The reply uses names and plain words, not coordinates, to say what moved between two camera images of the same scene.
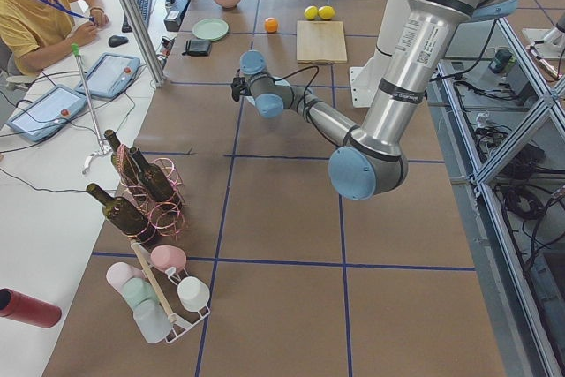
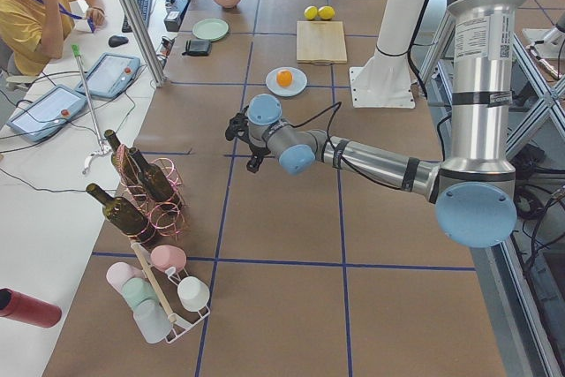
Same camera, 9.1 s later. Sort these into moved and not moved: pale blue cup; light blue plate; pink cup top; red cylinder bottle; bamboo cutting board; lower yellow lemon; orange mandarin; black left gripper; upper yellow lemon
Moved: black left gripper; light blue plate; orange mandarin
Not moved: pale blue cup; red cylinder bottle; lower yellow lemon; pink cup top; upper yellow lemon; bamboo cutting board
